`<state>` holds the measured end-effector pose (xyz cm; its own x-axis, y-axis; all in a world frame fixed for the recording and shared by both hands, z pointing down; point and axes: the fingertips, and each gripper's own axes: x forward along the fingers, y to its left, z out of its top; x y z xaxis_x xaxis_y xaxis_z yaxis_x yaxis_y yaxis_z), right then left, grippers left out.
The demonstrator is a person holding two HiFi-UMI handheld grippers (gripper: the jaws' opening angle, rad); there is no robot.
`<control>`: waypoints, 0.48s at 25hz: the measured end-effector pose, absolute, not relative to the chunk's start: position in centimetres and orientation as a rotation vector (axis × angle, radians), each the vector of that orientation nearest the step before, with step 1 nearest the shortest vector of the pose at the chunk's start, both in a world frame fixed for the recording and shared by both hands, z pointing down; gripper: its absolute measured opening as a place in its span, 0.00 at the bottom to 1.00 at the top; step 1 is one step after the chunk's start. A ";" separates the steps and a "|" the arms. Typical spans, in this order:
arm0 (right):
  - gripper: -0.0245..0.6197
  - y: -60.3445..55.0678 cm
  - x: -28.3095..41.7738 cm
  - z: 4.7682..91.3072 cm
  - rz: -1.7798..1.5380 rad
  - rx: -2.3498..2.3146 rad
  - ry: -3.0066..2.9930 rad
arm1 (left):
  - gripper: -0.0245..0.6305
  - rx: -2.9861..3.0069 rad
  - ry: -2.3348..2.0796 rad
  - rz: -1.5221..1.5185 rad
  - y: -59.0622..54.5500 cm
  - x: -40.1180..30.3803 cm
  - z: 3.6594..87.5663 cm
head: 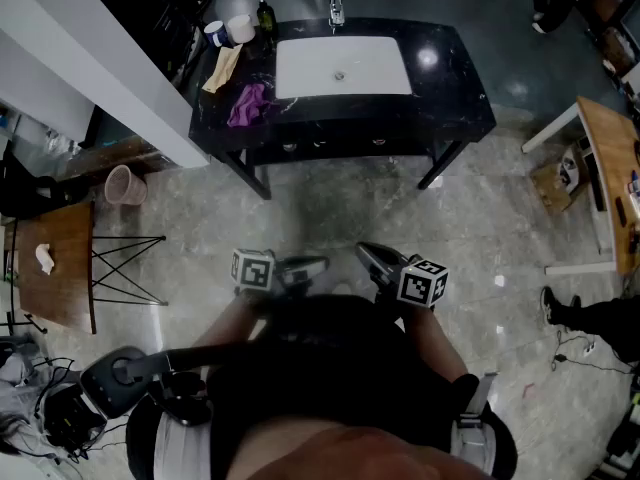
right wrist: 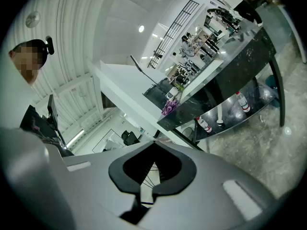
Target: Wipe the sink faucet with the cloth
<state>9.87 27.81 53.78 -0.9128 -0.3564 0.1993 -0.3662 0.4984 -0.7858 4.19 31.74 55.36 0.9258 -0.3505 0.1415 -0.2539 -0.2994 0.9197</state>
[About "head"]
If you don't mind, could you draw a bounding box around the person's black shirt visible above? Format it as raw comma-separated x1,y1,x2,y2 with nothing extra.
127,292,519,480

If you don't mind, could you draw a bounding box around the light wooden desk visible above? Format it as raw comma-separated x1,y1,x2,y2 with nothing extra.
522,95,640,277

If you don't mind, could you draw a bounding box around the blue white mug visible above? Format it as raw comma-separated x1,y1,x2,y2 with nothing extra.
203,19,232,49

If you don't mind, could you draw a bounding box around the grey oval pod device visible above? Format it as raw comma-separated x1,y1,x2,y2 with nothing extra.
78,345,151,420

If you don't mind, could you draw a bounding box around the black equipment on stand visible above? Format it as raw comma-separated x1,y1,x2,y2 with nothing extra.
599,392,640,480

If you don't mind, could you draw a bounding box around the white sink basin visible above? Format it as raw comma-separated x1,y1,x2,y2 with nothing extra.
274,35,414,100

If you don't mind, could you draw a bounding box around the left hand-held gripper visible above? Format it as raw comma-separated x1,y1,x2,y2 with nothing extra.
230,248,331,304

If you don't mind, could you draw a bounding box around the person's left forearm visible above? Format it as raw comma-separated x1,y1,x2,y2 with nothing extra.
192,290,274,369

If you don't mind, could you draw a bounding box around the black marble vanity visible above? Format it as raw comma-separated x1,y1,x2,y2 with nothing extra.
188,16,498,200

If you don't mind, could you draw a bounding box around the person's right forearm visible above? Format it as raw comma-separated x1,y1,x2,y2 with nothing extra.
399,305,471,384

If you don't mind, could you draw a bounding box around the black floor cable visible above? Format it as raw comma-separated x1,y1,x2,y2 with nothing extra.
549,330,640,377

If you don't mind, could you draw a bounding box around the black office chair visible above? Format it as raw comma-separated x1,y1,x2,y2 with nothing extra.
0,150,76,219

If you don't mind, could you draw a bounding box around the black equipment case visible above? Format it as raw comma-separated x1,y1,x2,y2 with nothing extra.
42,382,109,455

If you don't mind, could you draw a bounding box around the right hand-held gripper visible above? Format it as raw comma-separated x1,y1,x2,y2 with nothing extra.
355,241,450,310

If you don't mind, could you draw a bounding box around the person's face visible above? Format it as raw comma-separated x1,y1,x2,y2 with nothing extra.
232,412,501,480

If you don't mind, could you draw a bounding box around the person's grey white vest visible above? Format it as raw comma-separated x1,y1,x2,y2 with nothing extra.
152,371,501,480

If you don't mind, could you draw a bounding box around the cardboard box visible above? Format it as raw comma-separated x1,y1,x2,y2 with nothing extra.
529,145,591,214

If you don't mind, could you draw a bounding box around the white partition panel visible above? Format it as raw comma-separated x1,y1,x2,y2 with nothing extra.
0,0,210,169

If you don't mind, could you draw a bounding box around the dark wooden shelf unit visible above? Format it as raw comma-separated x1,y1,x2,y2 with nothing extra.
574,0,640,94

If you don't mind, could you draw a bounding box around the dark wooden wire-leg table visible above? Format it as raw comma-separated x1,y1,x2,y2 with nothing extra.
3,200,169,336

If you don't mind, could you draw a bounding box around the white crumpled tissue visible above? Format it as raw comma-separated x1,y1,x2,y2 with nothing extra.
34,242,55,276

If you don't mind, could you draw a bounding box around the pink wastebasket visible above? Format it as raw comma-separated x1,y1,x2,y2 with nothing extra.
103,164,149,207

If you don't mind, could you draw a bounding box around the green glass bottle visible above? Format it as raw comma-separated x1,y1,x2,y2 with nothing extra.
255,0,279,39

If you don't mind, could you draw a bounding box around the grey jacket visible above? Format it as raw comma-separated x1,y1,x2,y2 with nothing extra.
0,337,46,419

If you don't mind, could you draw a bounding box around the purple cloth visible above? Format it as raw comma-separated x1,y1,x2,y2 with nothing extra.
227,82,271,129

